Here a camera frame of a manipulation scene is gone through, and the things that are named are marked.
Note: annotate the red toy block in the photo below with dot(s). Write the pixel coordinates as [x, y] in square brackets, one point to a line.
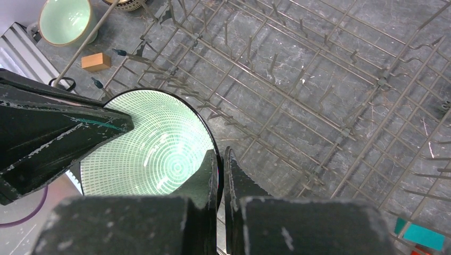
[419, 250]

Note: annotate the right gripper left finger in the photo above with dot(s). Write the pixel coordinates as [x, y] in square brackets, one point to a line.
[183, 222]

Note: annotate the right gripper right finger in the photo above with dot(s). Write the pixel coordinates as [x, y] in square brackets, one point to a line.
[258, 223]

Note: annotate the light green ribbed bowl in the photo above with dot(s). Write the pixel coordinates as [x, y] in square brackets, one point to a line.
[162, 155]

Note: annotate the dark brown banded bowl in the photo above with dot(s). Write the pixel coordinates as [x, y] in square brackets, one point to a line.
[129, 5]

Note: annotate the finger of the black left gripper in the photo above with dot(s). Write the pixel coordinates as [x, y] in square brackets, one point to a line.
[46, 130]

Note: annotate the grey wire dish rack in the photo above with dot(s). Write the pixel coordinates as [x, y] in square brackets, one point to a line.
[329, 99]

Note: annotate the teal toy block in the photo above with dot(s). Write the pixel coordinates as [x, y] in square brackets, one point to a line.
[424, 236]

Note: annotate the wooden block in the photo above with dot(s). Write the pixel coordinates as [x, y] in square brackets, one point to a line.
[96, 62]

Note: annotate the pale green bowl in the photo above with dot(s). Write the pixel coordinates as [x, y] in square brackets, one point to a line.
[66, 22]

